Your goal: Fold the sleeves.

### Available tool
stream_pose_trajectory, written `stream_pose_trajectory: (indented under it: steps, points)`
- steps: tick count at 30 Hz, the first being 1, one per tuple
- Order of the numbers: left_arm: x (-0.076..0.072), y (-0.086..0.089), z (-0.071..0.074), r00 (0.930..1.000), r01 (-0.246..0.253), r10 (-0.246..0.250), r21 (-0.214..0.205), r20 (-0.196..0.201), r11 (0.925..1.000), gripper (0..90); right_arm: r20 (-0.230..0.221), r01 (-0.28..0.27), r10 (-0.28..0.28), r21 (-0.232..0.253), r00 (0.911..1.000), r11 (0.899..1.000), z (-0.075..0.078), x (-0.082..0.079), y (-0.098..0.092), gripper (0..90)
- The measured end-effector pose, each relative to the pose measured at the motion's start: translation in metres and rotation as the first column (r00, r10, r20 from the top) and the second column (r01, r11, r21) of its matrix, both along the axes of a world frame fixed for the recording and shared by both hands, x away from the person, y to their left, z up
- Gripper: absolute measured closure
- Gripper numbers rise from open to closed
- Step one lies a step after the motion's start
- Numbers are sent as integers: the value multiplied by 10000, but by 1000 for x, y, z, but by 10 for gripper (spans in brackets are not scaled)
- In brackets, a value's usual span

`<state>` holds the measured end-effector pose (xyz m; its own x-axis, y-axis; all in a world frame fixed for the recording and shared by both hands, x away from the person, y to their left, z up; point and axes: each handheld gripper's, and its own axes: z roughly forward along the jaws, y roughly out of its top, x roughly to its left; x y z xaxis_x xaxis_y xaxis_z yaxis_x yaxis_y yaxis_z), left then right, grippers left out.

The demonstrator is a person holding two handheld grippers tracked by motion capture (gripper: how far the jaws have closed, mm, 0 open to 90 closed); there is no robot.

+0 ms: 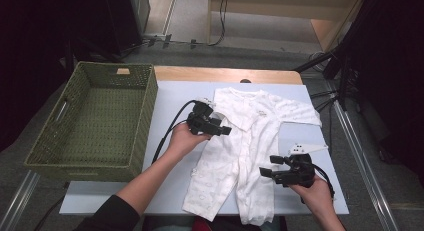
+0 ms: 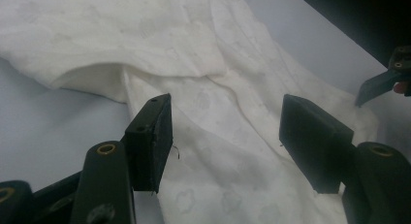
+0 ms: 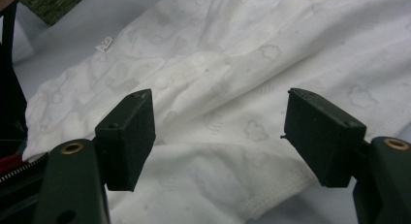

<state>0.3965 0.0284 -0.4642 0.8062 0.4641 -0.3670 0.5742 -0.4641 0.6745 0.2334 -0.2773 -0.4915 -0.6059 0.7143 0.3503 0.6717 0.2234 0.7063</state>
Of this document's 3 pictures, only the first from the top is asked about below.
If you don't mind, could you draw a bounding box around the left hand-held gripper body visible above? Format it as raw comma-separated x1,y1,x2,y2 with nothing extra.
186,97,219,136

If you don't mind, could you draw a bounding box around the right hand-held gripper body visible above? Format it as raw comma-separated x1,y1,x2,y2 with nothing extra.
273,143,330,189

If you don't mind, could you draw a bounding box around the white baby romper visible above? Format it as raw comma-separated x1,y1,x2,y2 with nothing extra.
182,86,323,227

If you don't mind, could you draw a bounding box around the green woven basket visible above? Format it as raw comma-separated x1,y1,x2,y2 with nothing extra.
23,60,159,184

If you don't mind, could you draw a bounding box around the person's left hand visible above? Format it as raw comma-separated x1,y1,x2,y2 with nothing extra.
167,121,213,159

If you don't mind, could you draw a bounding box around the person's right hand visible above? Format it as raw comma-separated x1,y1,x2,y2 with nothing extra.
289,177,335,217

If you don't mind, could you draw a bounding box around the black tripod stand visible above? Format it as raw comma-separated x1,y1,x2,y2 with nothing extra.
293,40,363,113

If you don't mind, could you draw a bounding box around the black cabinet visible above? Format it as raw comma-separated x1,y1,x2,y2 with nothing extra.
103,0,152,57

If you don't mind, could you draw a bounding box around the light wooden furniture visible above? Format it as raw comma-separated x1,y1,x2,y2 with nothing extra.
207,0,368,53

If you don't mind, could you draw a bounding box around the black curtain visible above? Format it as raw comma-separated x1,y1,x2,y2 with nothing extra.
0,0,116,153
346,0,424,179

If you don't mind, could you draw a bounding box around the metal floor rail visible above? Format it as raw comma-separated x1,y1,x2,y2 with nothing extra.
326,80,401,231
0,170,41,231

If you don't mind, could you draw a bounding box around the black cable bundle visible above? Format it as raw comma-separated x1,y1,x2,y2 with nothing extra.
309,89,339,159

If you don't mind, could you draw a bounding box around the black hanging cable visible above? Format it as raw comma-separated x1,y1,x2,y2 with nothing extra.
208,0,231,47

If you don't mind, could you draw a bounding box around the thin black cable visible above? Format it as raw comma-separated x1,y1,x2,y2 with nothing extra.
33,181,69,231

